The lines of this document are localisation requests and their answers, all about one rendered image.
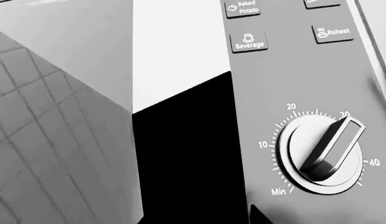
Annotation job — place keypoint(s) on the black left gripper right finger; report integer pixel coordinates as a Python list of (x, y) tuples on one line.
[(257, 217)]

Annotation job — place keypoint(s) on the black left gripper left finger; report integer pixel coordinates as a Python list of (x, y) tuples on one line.
[(141, 221)]

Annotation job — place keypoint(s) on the grey microwave oven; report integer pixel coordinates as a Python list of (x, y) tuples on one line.
[(305, 81)]

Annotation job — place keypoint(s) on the microwave door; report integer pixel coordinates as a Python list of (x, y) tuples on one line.
[(378, 37)]

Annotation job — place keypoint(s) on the silver timer dial knob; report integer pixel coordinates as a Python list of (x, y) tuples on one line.
[(330, 150)]

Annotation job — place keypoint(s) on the beverage button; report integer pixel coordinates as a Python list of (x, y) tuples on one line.
[(249, 43)]

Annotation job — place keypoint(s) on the reheat button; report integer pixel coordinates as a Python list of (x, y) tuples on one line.
[(334, 32)]

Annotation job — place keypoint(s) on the baked potato button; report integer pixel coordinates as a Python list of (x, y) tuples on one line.
[(244, 9)]

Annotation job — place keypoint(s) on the grey preset button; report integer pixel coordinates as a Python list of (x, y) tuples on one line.
[(322, 3)]

